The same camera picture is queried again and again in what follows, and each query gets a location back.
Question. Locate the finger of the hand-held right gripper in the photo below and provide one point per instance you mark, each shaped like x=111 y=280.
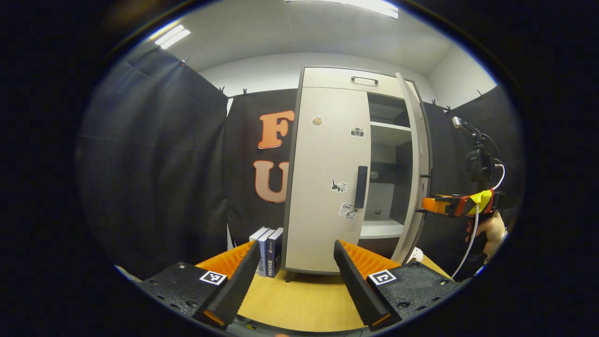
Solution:
x=440 y=205

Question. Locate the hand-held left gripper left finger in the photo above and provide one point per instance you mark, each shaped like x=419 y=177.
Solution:
x=238 y=281

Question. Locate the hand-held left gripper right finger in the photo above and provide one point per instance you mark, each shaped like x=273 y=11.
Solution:
x=355 y=285

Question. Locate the beige cabinet door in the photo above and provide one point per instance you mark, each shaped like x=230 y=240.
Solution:
x=421 y=164
x=323 y=178

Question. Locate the beige double-door shoe cabinet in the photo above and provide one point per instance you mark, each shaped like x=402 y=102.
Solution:
x=383 y=229

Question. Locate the grey-blue book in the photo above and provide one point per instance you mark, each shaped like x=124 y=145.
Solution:
x=263 y=262

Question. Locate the white book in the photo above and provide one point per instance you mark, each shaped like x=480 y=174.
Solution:
x=259 y=233

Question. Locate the pink smiling plush toy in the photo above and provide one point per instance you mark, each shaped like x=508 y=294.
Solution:
x=415 y=255

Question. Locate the black backdrop cloth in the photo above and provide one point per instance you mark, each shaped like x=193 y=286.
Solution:
x=154 y=164

